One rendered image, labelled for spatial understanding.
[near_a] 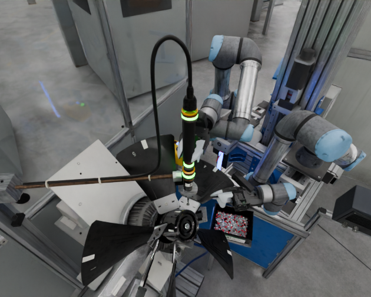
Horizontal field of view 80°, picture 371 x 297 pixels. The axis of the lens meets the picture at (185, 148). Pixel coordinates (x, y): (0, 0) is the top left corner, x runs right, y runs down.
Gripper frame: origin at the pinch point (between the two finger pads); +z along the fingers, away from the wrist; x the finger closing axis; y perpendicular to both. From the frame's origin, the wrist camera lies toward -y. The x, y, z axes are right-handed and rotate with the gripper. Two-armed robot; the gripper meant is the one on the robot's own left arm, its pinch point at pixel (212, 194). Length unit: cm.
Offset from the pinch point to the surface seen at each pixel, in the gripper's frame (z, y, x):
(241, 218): -20.0, -0.1, 34.6
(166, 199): 19.9, 4.1, -9.0
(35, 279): 100, 11, 60
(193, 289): 8, 22, 108
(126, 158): 33.0, -7.4, -21.8
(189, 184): 11.0, 3.8, -18.4
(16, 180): 69, -2, -23
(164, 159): 19.2, -6.7, -19.9
